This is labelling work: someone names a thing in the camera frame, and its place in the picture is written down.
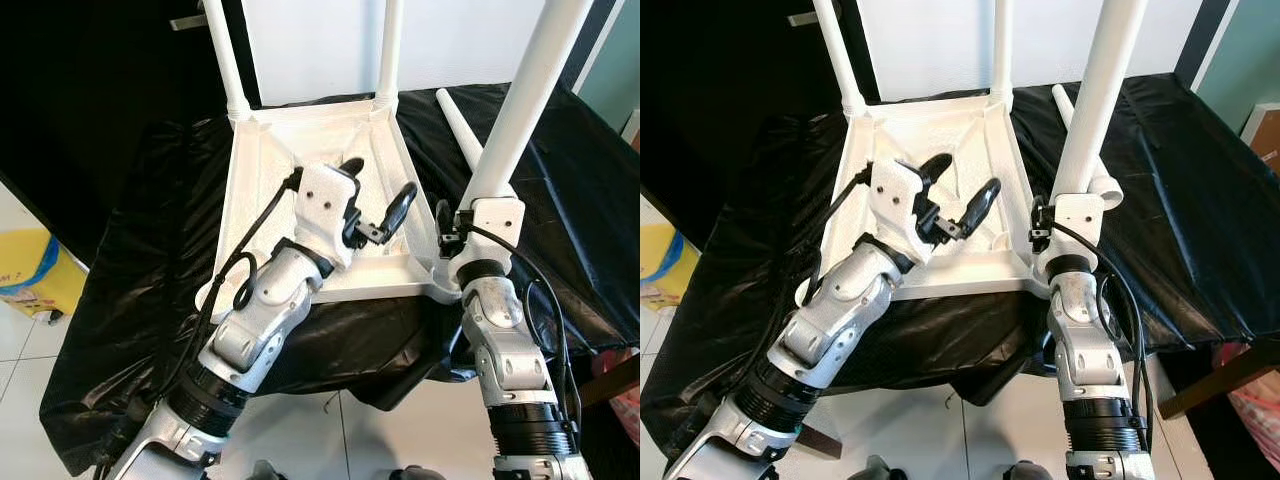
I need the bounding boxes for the white plastic table top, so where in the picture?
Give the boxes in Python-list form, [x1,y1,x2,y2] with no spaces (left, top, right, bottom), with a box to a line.
[795,88,1066,301]
[195,92,466,313]

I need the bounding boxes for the white plastic table leg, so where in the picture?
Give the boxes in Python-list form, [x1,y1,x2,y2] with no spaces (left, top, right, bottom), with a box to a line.
[988,0,1016,109]
[200,0,253,123]
[812,0,869,116]
[372,0,405,113]
[455,0,596,206]
[1050,0,1149,201]
[1050,83,1126,211]
[435,87,486,171]

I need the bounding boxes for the brown wooden table leg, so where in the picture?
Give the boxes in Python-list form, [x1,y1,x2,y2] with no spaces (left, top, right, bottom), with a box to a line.
[800,425,843,461]
[578,350,641,406]
[1158,340,1280,421]

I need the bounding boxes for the yellow cardboard box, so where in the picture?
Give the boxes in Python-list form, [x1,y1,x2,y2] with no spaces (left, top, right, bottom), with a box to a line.
[0,230,89,323]
[640,225,701,316]

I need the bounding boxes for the pink plastic bag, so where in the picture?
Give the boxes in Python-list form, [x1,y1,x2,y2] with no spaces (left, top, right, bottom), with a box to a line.
[590,350,641,416]
[1210,345,1280,441]

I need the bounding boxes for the black door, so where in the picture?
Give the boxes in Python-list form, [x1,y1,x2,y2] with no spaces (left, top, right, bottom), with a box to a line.
[640,0,881,216]
[0,0,261,241]

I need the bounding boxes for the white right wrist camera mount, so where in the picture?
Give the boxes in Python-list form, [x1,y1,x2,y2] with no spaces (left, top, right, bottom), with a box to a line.
[440,197,526,286]
[1035,195,1106,276]

